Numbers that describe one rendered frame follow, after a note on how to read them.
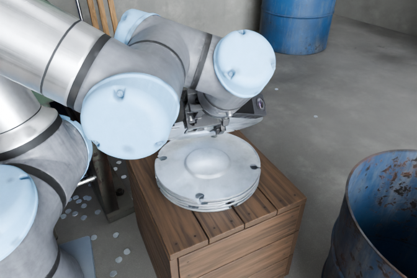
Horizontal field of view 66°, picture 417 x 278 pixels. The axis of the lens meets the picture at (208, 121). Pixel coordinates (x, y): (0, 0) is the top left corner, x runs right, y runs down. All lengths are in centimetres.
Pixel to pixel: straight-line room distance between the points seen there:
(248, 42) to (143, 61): 14
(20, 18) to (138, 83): 10
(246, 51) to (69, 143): 32
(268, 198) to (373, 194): 28
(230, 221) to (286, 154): 83
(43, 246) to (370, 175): 73
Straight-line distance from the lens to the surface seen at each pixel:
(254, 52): 38
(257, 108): 60
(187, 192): 81
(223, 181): 84
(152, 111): 25
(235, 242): 84
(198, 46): 39
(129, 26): 39
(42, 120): 54
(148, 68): 28
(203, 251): 79
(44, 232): 50
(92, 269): 64
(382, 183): 96
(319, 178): 149
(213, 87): 40
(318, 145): 168
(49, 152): 54
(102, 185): 119
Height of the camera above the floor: 97
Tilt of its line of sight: 33 degrees down
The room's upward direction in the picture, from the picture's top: straight up
